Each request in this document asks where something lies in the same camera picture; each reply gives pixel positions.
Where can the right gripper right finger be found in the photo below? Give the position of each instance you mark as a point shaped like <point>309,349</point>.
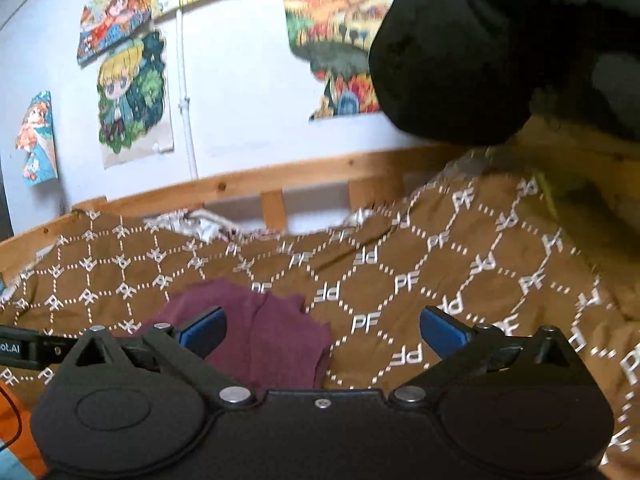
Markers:
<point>482,355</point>

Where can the anime girl green poster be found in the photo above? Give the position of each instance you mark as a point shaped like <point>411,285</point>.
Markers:
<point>134,113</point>

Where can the autumn landscape poster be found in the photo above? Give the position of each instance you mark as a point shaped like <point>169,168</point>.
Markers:
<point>334,37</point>

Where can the black jacket sleeve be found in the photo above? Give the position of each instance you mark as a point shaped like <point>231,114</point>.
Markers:
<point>472,72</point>

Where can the white patterned bedsheet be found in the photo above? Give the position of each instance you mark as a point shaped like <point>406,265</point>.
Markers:
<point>206,226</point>

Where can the small anime poster left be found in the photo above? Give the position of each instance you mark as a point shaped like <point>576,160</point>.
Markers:
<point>36,138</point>

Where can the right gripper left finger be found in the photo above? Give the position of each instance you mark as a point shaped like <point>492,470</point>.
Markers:
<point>163,356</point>

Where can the maroon long sleeve shirt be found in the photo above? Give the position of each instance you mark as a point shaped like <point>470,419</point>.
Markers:
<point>271,343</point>

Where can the red-haired anime poster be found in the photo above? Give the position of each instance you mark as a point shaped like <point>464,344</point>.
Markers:
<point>104,23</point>

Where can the wooden bed frame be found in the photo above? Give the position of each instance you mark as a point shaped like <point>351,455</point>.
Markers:
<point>372,177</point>

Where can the brown PF patterned bedspread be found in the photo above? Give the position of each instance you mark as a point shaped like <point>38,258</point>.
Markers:
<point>484,250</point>

